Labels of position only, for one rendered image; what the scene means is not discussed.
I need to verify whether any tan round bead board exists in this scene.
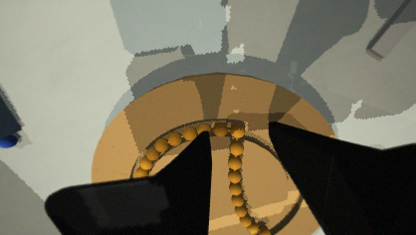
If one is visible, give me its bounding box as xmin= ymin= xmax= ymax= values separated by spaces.
xmin=92 ymin=73 xmax=337 ymax=235

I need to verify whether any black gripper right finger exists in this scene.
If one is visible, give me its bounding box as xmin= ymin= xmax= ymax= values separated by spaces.
xmin=269 ymin=121 xmax=416 ymax=235

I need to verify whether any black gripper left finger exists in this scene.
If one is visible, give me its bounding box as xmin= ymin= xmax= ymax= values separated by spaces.
xmin=45 ymin=130 xmax=212 ymax=235

